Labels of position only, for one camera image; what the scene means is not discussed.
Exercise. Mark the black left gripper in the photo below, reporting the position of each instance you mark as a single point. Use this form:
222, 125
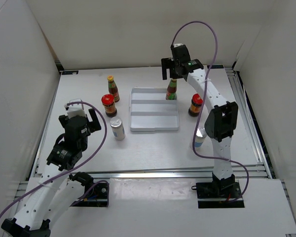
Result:
94, 125

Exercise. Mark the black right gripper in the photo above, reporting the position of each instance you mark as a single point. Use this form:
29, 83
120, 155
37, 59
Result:
166, 63

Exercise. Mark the tall sauce bottle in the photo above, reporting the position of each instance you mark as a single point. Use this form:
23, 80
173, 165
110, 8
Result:
112, 87
171, 90

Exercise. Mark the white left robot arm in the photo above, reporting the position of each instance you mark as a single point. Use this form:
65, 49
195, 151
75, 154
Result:
57, 189

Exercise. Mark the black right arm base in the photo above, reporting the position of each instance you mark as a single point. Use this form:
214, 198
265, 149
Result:
208, 198

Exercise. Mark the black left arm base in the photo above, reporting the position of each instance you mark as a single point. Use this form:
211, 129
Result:
97, 196

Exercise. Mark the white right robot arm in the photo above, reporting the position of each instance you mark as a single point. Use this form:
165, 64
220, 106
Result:
221, 121

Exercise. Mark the left white shaker bottle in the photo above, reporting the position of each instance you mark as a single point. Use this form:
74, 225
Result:
117, 128

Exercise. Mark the white shaker bottle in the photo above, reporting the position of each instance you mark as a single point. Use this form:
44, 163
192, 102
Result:
117, 128
199, 138

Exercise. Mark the left red-lid sauce jar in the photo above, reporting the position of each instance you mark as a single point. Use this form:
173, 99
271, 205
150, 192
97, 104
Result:
109, 104

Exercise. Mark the red-lid sauce jar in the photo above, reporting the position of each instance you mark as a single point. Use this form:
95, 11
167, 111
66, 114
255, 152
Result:
195, 107
109, 104

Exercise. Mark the white tiered organizer tray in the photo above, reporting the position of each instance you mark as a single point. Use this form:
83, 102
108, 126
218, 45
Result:
150, 111

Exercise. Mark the right red-lid sauce jar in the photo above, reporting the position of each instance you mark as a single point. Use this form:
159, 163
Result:
195, 107

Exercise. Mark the right white shaker bottle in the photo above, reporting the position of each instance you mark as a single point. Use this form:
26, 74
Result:
199, 138

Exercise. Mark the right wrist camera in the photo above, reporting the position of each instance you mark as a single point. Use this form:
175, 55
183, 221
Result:
180, 52

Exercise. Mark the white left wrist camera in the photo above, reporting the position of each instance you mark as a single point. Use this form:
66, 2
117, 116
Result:
75, 110

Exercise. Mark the right black corner bracket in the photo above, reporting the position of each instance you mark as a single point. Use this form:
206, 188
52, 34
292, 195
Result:
215, 66

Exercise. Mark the black corner bracket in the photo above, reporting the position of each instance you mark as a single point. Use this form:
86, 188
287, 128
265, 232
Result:
215, 66
69, 72

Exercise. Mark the left black corner bracket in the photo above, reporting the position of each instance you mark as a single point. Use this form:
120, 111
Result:
69, 72

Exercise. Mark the aluminium right rail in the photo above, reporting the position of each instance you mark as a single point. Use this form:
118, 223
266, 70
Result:
241, 98

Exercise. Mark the aluminium rail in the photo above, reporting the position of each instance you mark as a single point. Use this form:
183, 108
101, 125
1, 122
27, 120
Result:
254, 171
241, 98

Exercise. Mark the aluminium front rail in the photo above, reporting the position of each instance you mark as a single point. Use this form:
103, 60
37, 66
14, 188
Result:
254, 171

